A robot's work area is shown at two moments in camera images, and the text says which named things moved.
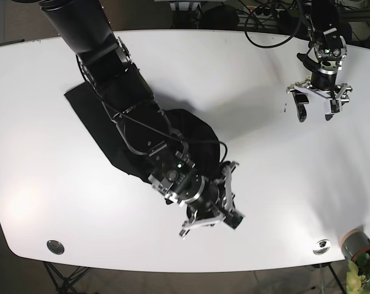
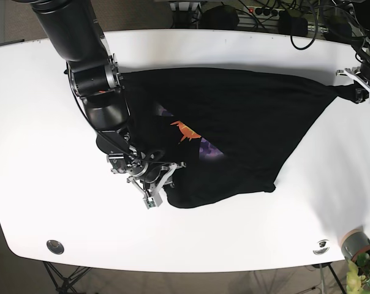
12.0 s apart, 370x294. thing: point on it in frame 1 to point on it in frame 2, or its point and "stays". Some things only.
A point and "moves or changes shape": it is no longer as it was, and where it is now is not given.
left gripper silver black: [324, 86] to [368, 76]
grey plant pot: [355, 242] stays
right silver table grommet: [321, 247] stays
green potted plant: [363, 274] stays
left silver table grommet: [56, 247] stays
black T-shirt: [196, 135] moves or changes shape
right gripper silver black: [223, 211] to [156, 177]
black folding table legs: [65, 285] stays
